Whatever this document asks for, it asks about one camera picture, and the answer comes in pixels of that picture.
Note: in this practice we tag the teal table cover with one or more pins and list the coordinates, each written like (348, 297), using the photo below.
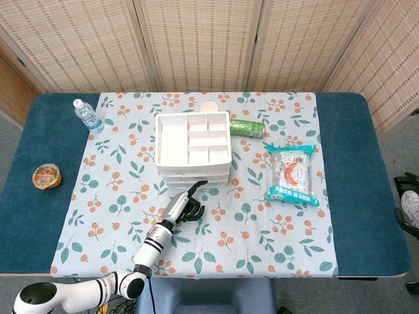
(357, 163)

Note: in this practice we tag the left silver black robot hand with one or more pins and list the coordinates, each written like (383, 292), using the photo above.
(176, 206)

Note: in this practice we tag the beige paper cup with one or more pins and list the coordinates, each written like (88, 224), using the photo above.
(209, 107)

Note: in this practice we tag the green drink can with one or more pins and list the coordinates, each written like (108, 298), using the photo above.
(247, 128)

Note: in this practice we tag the teal snack bag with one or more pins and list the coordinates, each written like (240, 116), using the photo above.
(291, 173)

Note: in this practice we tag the woven folding screen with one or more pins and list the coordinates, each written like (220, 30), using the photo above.
(203, 42)

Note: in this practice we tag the blue-grey seat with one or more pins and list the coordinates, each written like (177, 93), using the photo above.
(212, 294)

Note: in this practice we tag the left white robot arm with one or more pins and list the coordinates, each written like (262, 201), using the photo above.
(150, 248)

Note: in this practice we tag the white drawer organizer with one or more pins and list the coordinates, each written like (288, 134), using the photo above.
(173, 147)

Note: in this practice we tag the floral tablecloth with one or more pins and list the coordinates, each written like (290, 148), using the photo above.
(245, 235)

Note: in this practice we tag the white sneaker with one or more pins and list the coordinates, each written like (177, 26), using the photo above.
(410, 206)

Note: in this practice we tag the orange jelly cup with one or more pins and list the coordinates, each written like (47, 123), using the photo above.
(46, 176)

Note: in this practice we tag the clear water bottle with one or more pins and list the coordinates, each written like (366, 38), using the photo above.
(89, 117)

